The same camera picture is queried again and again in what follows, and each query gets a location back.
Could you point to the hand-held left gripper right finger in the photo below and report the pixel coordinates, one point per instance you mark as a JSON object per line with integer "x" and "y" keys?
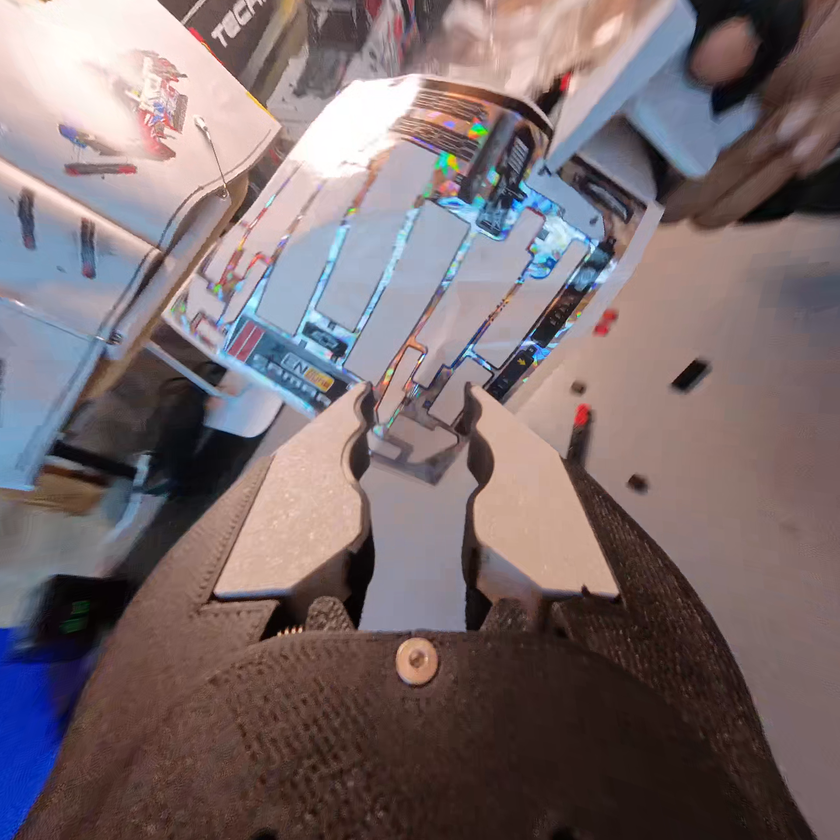
{"x": 544, "y": 525}

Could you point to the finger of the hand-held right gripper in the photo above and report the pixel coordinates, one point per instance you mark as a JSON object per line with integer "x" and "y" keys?
{"x": 610, "y": 85}

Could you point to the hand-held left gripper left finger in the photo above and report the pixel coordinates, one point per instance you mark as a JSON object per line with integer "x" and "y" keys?
{"x": 289, "y": 525}

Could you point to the long black lego plate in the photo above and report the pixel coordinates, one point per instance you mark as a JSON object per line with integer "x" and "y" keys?
{"x": 579, "y": 439}

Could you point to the red round lego stud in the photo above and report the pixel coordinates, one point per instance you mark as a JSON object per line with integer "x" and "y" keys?
{"x": 582, "y": 413}

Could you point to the black rectangular lego tile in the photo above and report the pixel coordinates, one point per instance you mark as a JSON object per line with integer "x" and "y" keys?
{"x": 690, "y": 375}

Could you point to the shiny sticker sheet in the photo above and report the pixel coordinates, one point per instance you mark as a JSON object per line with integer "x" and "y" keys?
{"x": 394, "y": 262}

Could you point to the small black square lego tile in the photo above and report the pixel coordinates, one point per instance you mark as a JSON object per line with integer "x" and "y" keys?
{"x": 636, "y": 484}

